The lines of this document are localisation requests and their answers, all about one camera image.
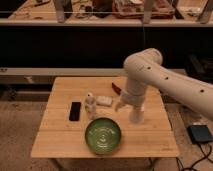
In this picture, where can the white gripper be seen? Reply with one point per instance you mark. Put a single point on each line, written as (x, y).
(129, 99)

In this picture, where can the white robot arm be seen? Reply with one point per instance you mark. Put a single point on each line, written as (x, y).
(144, 68)

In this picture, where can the white paper cup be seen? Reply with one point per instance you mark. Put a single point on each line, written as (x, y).
(133, 117)

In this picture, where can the red object on table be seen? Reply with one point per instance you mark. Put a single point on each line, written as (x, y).
(116, 89)

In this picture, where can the white rectangular sponge block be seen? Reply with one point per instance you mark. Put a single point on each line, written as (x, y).
(104, 101)

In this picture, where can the green ceramic bowl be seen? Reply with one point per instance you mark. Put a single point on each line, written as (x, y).
(103, 136)

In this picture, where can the small white figurine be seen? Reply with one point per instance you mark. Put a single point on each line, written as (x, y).
(90, 105)

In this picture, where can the black smartphone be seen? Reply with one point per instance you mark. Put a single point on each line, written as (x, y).
(75, 111)

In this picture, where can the black box on floor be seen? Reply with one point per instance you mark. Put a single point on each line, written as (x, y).
(199, 134)

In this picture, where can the wooden table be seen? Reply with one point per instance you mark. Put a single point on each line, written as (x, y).
(58, 137)

